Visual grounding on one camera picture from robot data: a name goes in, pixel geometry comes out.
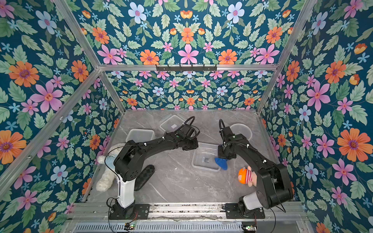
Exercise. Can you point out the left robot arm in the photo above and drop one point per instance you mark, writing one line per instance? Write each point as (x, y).
(130, 160)

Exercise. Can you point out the round clear lunch box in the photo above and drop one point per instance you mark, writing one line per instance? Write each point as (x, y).
(239, 128)

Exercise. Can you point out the orange pink plush doll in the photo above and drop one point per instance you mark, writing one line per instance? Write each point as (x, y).
(247, 176)

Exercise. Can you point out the rectangular clear lunch box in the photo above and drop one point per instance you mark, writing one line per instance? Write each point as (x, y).
(140, 135)

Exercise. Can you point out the white teddy bear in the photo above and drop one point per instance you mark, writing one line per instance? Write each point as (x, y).
(109, 176)

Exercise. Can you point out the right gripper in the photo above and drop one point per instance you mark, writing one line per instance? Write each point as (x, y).
(222, 151)

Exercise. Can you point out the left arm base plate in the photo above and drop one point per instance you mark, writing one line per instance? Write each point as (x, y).
(133, 211)

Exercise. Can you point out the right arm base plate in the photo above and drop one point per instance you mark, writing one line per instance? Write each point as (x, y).
(239, 211)

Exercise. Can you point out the square clear lunch box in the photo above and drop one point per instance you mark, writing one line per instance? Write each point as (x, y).
(204, 157)

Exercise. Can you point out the blue cleaning cloth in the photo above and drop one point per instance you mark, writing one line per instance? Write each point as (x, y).
(222, 163)

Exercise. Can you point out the square clear lunch box lid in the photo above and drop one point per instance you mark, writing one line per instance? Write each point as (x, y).
(171, 123)

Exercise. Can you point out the aluminium front rail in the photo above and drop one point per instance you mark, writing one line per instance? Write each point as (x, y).
(290, 211)

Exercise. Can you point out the black wall hook rail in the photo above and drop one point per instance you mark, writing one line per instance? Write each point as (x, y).
(182, 68)

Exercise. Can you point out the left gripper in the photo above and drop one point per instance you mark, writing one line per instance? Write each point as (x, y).
(195, 145)

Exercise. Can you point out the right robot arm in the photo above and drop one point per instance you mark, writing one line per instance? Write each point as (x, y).
(271, 180)

